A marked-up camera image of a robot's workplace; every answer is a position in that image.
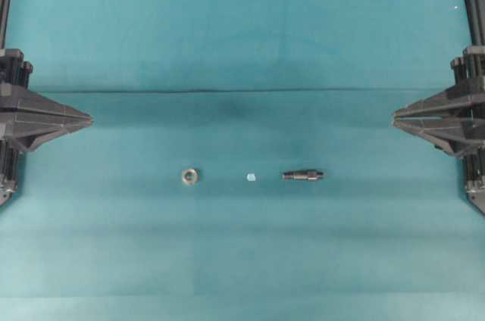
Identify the dark metal shaft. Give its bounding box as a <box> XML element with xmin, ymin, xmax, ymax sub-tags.
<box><xmin>282</xmin><ymin>170</ymin><xmax>325</xmax><ymax>182</ymax></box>

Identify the black base frame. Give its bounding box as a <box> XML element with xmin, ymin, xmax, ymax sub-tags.
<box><xmin>0</xmin><ymin>0</ymin><xmax>11</xmax><ymax>49</ymax></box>
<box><xmin>465</xmin><ymin>0</ymin><xmax>484</xmax><ymax>45</ymax></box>

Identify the silver metal washer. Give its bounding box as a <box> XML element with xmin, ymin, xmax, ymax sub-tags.
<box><xmin>181</xmin><ymin>168</ymin><xmax>199</xmax><ymax>185</ymax></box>

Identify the black right base frame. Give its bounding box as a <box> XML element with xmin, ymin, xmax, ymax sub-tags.
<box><xmin>465</xmin><ymin>0</ymin><xmax>484</xmax><ymax>45</ymax></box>

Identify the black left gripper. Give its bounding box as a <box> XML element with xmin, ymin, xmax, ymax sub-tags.
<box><xmin>1</xmin><ymin>49</ymin><xmax>93</xmax><ymax>195</ymax></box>

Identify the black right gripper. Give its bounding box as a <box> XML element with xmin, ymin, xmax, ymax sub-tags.
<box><xmin>393</xmin><ymin>45</ymin><xmax>484</xmax><ymax>193</ymax></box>

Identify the black left base frame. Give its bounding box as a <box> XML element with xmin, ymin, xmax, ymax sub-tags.
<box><xmin>0</xmin><ymin>0</ymin><xmax>11</xmax><ymax>49</ymax></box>

